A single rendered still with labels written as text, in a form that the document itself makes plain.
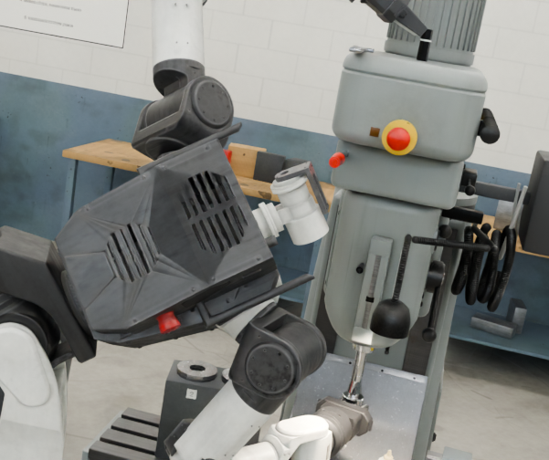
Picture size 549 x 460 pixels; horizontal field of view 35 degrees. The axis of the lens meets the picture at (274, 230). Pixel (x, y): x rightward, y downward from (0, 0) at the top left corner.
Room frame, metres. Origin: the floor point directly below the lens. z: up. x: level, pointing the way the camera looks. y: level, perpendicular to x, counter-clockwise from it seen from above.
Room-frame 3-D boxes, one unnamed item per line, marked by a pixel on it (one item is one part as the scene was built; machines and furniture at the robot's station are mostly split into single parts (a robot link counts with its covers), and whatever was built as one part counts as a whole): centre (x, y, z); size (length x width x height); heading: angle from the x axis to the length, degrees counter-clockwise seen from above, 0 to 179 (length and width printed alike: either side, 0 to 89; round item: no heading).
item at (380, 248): (1.61, -0.21, 1.45); 0.04 x 0.04 x 0.21; 80
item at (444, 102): (1.73, -0.23, 1.81); 0.47 x 0.26 x 0.16; 170
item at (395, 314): (1.51, -0.24, 1.43); 0.07 x 0.07 x 0.06
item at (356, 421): (1.63, -0.19, 1.14); 0.13 x 0.12 x 0.10; 67
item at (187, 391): (1.77, 0.07, 1.05); 0.22 x 0.12 x 0.20; 90
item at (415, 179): (1.76, -0.24, 1.68); 0.34 x 0.24 x 0.10; 170
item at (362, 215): (1.72, -0.23, 1.47); 0.21 x 0.19 x 0.32; 80
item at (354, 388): (1.72, -0.23, 1.23); 0.03 x 0.03 x 0.11
